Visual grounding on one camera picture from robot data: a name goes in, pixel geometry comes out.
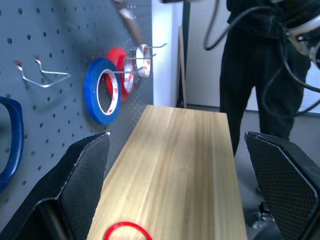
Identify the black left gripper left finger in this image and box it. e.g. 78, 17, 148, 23
0, 131, 112, 240

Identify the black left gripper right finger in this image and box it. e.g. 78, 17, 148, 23
244, 131, 320, 240

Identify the blue tape roll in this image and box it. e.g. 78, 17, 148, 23
83, 57, 123, 126

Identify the red tape roll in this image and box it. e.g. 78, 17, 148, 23
106, 47, 136, 103

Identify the white tape roll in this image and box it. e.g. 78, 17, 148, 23
135, 44, 153, 78

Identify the gray metal pegboard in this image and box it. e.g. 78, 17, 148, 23
0, 0, 154, 227

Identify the double prong metal hook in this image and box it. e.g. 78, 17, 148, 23
14, 55, 72, 89

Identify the person in black clothes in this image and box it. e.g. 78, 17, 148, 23
219, 0, 320, 158

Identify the long metal peg hook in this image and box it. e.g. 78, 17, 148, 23
102, 65, 145, 75
129, 42, 168, 53
124, 53, 158, 62

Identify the thin red tape ring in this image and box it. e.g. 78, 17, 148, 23
103, 221, 153, 240

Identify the blue tool handle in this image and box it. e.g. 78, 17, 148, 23
0, 96, 25, 195

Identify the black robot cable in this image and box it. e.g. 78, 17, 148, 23
261, 22, 320, 119
203, 0, 273, 52

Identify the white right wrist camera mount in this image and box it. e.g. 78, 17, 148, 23
285, 14, 320, 71

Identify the wooden tool handle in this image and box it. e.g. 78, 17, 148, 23
112, 0, 145, 47

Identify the black upright post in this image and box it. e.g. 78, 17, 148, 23
182, 0, 192, 108

